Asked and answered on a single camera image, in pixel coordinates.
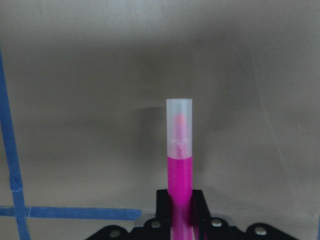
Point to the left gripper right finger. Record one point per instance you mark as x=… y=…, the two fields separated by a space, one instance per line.
x=200 y=215

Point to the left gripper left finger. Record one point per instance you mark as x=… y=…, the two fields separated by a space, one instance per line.
x=163 y=214

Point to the pink marker pen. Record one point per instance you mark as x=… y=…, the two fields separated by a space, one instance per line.
x=179 y=141

